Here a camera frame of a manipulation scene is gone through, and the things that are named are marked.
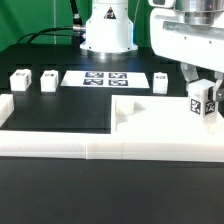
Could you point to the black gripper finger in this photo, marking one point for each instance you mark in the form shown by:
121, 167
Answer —
189, 72
218, 89

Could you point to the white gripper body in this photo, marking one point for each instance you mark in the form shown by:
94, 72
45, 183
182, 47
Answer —
201, 46

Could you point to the white square table top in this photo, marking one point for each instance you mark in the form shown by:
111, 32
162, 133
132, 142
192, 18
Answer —
146, 114

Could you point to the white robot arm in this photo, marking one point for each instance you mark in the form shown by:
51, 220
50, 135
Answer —
109, 31

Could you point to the white sheet with markers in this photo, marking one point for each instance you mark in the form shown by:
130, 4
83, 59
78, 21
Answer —
105, 79

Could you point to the white U-shaped obstacle fence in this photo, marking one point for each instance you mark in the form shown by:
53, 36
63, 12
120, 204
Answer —
204, 147

